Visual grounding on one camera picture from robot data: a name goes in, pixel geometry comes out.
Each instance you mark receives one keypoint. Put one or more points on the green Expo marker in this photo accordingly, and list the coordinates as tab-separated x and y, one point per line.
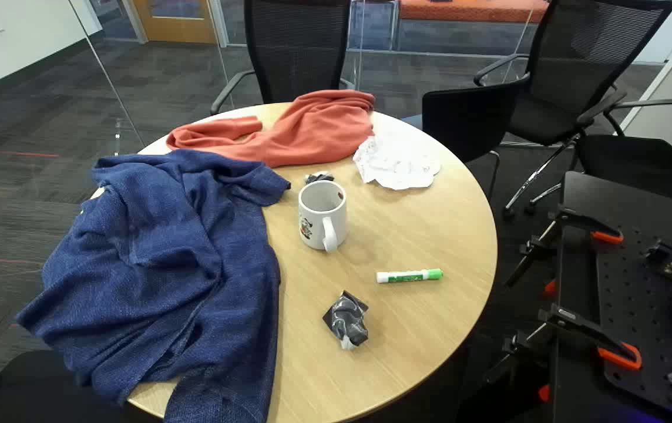
408	275

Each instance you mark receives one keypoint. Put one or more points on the white ceramic mug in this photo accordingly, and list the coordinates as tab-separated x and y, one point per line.
323	216

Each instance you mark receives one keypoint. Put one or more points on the small dark wrapper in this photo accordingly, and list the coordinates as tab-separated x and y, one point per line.
318	178

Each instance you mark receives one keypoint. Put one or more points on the white lace cloth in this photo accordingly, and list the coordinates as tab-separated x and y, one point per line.
396	164

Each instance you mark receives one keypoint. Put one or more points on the orange cloth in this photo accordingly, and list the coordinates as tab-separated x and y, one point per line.
325	125

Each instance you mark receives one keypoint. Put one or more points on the black crumpled wrapper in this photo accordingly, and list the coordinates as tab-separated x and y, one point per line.
345	321

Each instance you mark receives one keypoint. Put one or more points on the black mesh office chair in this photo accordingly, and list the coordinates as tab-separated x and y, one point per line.
293	49

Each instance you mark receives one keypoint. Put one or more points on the blue knit cloth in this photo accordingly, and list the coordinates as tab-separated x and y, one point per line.
166	275

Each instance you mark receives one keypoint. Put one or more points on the upper black orange clamp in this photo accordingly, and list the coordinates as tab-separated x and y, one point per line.
549	237

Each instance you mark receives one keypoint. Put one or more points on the black orange clamp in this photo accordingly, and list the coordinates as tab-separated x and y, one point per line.
559	325
549	237

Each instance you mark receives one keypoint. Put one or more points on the lower black orange clamp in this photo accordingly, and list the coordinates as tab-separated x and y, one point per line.
559	325

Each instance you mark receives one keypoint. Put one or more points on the black perforated mounting board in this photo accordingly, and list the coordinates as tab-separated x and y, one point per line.
627	293

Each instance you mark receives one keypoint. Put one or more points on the black chair near left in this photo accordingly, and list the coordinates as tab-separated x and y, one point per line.
37	388

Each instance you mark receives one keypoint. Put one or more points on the black office chair far right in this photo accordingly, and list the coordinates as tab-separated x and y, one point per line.
629	161

